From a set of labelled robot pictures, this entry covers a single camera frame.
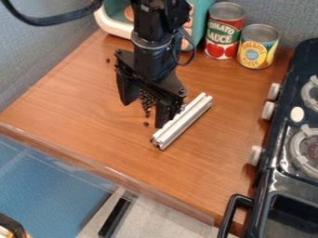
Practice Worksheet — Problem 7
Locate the silver aluminium bar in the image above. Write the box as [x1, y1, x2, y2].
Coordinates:
[150, 91, 216, 152]

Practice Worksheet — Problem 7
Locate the yellow pineapple can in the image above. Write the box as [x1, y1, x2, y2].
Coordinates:
[235, 23, 281, 71]

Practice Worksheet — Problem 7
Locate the toy stove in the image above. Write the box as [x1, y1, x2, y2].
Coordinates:
[216, 37, 318, 238]

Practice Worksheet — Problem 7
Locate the red tomato can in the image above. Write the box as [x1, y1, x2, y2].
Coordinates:
[202, 1, 247, 60]

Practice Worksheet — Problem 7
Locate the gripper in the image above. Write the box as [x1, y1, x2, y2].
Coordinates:
[113, 34, 191, 129]

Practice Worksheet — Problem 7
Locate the pile of black bits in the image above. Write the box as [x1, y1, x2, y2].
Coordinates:
[138, 88, 157, 127]

